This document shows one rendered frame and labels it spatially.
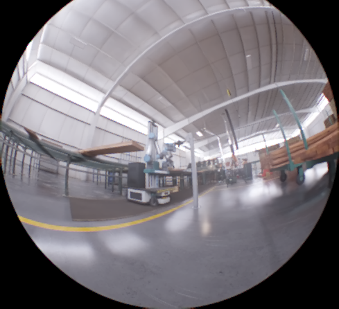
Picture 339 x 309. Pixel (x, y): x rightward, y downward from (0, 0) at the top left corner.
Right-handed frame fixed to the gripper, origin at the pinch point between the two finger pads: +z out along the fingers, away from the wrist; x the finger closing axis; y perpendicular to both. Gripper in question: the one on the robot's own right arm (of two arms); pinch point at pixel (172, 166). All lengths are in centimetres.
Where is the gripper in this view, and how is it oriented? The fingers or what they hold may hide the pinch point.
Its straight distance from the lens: 168.9
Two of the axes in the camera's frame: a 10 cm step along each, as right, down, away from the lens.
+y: -8.2, 5.4, 2.1
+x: -3.7, -2.1, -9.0
